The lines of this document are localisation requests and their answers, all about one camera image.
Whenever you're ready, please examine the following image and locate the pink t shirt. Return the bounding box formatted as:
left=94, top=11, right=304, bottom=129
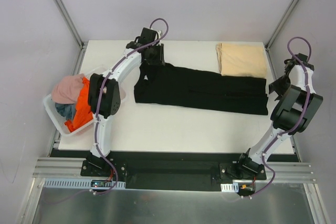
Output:
left=51, top=74, right=85, bottom=104

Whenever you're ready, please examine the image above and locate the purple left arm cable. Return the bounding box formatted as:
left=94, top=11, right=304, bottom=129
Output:
left=39, top=18, right=170, bottom=204

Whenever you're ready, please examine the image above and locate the folded beige t shirt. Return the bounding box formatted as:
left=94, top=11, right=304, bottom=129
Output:
left=216, top=43, right=267, bottom=79

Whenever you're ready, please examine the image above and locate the white plastic laundry basket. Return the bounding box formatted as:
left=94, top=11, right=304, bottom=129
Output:
left=44, top=73, right=122, bottom=136

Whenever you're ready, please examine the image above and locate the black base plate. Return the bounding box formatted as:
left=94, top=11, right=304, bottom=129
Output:
left=80, top=151, right=267, bottom=191

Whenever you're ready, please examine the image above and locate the orange t shirt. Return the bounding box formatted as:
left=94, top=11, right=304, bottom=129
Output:
left=64, top=77, right=93, bottom=133

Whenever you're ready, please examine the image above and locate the aluminium frame post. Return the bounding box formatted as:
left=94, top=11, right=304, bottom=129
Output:
left=265, top=0, right=301, bottom=52
left=53, top=0, right=86, bottom=49

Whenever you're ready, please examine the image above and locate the right aluminium frame post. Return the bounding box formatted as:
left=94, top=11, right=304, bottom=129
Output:
left=265, top=0, right=301, bottom=52

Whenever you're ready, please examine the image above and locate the grey cable duct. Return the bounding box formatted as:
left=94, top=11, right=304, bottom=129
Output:
left=220, top=183, right=239, bottom=193
left=44, top=178, right=126, bottom=190

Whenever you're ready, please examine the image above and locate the left aluminium frame post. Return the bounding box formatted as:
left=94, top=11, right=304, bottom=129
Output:
left=53, top=0, right=86, bottom=49

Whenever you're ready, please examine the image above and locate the grey blue t shirt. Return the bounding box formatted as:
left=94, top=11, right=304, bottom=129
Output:
left=55, top=103, right=76, bottom=120

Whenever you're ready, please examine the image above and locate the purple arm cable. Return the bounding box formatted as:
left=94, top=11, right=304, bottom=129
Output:
left=220, top=37, right=313, bottom=204
left=39, top=18, right=170, bottom=204

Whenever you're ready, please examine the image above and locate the black t shirt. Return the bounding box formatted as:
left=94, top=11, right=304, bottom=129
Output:
left=134, top=63, right=268, bottom=115

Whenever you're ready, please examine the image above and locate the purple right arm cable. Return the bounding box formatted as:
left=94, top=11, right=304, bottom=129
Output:
left=220, top=37, right=313, bottom=204

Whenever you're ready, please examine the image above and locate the left grey cable duct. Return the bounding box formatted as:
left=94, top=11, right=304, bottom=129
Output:
left=44, top=178, right=126, bottom=190

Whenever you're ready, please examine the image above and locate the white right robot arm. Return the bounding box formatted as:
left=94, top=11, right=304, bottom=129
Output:
left=235, top=53, right=323, bottom=179

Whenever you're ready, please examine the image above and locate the right grey cable duct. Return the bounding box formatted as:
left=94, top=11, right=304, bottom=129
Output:
left=220, top=183, right=239, bottom=193

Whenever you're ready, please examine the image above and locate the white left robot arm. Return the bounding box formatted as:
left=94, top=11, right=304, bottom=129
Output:
left=80, top=28, right=164, bottom=176

